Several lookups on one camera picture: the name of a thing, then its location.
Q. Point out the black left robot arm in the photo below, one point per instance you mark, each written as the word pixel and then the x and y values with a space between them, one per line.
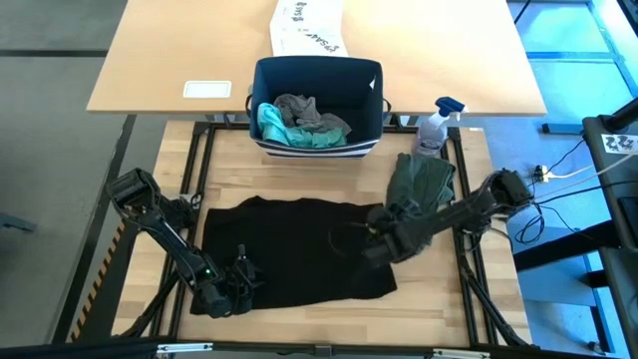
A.
pixel 159 224

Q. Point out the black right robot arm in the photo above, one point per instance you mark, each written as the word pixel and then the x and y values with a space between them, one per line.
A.
pixel 473 209

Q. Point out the white printed cardboard box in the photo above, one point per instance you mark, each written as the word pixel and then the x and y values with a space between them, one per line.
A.
pixel 306 30

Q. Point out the Dawn spray bottle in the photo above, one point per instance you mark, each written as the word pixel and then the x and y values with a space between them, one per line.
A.
pixel 431 134

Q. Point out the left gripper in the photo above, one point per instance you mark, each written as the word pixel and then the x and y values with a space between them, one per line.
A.
pixel 226 296

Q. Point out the white power strip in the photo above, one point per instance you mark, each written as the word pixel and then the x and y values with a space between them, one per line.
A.
pixel 542 174

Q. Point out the grey chair leg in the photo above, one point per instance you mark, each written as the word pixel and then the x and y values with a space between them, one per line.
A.
pixel 17 222

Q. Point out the hazard striped black base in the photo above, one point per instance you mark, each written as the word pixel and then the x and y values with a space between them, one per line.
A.
pixel 99 279

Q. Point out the white paper with black marks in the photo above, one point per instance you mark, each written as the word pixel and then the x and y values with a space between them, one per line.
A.
pixel 620 143

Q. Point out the grey garment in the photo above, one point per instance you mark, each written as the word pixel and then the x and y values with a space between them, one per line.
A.
pixel 304 112

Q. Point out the white rectangular label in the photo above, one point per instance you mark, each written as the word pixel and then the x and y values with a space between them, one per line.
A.
pixel 207 89

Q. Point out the dark green shirt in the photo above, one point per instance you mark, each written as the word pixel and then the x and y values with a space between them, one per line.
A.
pixel 423 179

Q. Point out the teal garment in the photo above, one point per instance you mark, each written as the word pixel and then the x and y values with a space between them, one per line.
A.
pixel 279 129

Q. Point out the navy white striped fabric bin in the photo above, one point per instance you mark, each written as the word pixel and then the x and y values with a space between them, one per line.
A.
pixel 319 70

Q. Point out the black front crossbar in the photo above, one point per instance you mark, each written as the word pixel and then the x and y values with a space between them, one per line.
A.
pixel 75 349

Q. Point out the black equipment cart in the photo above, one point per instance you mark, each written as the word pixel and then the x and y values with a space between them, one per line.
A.
pixel 613 224

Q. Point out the silver metal bracket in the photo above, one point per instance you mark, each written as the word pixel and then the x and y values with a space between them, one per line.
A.
pixel 184 348
pixel 461 354

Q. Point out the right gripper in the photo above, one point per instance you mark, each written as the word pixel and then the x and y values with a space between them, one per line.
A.
pixel 406 237

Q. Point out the black metal table frame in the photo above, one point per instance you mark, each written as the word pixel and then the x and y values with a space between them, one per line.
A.
pixel 199 164

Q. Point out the black garment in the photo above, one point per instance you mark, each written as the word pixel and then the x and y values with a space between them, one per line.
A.
pixel 299 259

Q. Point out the light wooden table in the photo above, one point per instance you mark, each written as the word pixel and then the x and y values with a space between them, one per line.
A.
pixel 149 50

